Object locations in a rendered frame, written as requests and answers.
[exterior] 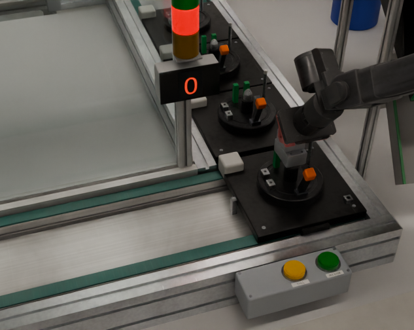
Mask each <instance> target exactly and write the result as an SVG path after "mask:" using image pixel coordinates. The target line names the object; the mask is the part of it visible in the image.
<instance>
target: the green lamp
mask: <svg viewBox="0 0 414 330"><path fill-rule="evenodd" d="M171 5H172V6H173V7H174V8H176V9H179V10H192V9H194V8H196V7H197V6H198V5H199V0H171Z"/></svg>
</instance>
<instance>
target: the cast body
mask: <svg viewBox="0 0 414 330"><path fill-rule="evenodd" d="M278 131H279V129H277V138H275V145H274V151H275V152H276V153H277V155H278V156H279V158H280V159H281V161H282V162H283V164H284V165H285V167H286V168H289V167H293V166H299V165H302V164H305V163H306V158H307V152H306V150H305V149H304V148H305V143H302V144H299V145H297V144H295V146H292V147H285V146H284V144H283V143H281V142H280V141H279V138H278Z"/></svg>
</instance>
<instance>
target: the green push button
mask: <svg viewBox="0 0 414 330"><path fill-rule="evenodd" d="M317 263H318V265H319V266H320V267H321V268H323V269H324V270H335V269H336V268H337V267H338V265H339V257H338V256H337V255H336V254H335V253H332V252H329V251H325V252H322V253H321V254H320V255H319V256H318V260H317Z"/></svg>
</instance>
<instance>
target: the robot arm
mask: <svg viewBox="0 0 414 330"><path fill-rule="evenodd" d="M294 63H295V66H296V71H297V73H298V77H299V80H300V84H301V88H302V91H303V92H308V93H315V94H314V95H313V96H312V97H311V98H310V99H309V100H308V101H307V102H305V103H304V104H303V105H301V106H297V107H291V108H287V109H281V110H279V111H278V112H277V114H276V117H277V122H278V126H279V131H278V138H279V141H280V142H281V143H283V144H284V146H285V147H292V146H295V144H297V145H299V144H302V143H308V142H312V141H320V140H324V139H328V138H329V137H330V135H334V134H335V133H336V127H335V124H334V120H336V119H337V118H338V117H340V116H341V115H342V113H343V111H344V109H365V108H372V107H376V106H379V105H383V104H386V103H388V102H389V101H393V100H397V99H400V98H402V97H404V96H407V95H410V94H414V53H413V54H410V55H407V56H404V57H401V58H398V59H395V60H392V61H389V62H383V63H379V64H375V65H371V66H368V67H365V68H362V69H353V70H350V71H348V72H345V73H344V72H343V71H341V70H340V68H339V65H338V63H337V60H336V57H335V54H334V51H333V50H332V49H331V48H314V49H313V50H310V51H307V52H304V53H302V54H300V55H299V56H297V57H295V58H294Z"/></svg>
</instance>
